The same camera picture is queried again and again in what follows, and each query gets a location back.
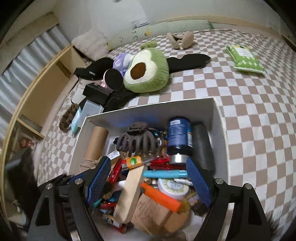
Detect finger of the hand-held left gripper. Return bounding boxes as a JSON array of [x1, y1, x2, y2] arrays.
[[54, 173, 75, 186]]

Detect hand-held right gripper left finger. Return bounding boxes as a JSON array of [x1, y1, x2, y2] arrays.
[[27, 156, 112, 241]]

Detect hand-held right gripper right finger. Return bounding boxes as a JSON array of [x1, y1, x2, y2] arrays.
[[186, 157, 271, 241]]

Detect cardboard tube with twine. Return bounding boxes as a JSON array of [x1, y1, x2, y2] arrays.
[[80, 126, 109, 172]]

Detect brown hair claw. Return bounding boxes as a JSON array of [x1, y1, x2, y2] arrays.
[[116, 122, 165, 154]]

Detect white shoe box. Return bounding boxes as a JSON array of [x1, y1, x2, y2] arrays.
[[68, 97, 232, 241]]

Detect wooden board comb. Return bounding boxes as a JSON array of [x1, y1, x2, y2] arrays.
[[114, 166, 145, 224]]

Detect orange green lighter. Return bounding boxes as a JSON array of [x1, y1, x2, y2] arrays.
[[121, 156, 142, 171]]

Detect teal pen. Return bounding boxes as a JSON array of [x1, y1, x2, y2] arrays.
[[143, 170, 188, 178]]

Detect grey roll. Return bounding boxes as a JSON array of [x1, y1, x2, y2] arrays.
[[192, 123, 215, 172]]

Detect orange marker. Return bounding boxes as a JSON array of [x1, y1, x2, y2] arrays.
[[141, 182, 182, 212]]

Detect pile of pens and lighters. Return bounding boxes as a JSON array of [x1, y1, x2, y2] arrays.
[[92, 153, 201, 234]]

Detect blue bottle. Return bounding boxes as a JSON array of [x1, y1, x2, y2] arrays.
[[166, 117, 193, 164]]

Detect carved wooden block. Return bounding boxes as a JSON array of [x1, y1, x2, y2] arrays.
[[131, 193, 171, 234]]

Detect teal tissue packet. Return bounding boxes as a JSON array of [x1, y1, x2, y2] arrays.
[[70, 108, 83, 135]]

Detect brown furry hair clip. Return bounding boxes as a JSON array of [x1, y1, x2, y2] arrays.
[[59, 103, 80, 132]]

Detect grey plastic box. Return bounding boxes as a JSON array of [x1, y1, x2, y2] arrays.
[[80, 100, 104, 128]]

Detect black feather hair claw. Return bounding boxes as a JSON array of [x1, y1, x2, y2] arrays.
[[264, 210, 286, 241]]

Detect black box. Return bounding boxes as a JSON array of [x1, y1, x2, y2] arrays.
[[82, 83, 112, 106]]

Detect wooden bedside shelf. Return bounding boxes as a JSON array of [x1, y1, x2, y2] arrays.
[[0, 44, 88, 209]]

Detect white paper bag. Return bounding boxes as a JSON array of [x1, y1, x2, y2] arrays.
[[72, 77, 93, 105]]

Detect round pink rimmed mirror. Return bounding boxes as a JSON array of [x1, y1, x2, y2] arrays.
[[103, 69, 123, 90]]

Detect black cap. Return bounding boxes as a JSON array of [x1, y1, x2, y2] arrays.
[[73, 57, 114, 80]]

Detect grey curtain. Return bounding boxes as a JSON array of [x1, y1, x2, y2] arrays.
[[0, 24, 71, 139]]

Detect purple plush toy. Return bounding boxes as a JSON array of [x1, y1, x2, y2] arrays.
[[112, 53, 134, 77]]

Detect avocado plush toy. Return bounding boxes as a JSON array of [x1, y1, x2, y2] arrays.
[[123, 42, 170, 93]]

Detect black eye mask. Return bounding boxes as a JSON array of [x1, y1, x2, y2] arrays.
[[166, 53, 211, 73]]

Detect green wet wipes packet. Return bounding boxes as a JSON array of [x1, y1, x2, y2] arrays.
[[225, 44, 266, 75]]

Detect white fluffy pillow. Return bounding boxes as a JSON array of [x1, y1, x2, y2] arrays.
[[71, 30, 109, 59]]

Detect beige earmuffs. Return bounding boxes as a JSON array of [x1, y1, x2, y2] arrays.
[[166, 31, 195, 49]]

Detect long green pillow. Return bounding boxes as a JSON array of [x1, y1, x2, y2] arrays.
[[107, 21, 215, 50]]

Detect white wall socket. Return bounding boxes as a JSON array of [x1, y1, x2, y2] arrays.
[[131, 20, 149, 29]]

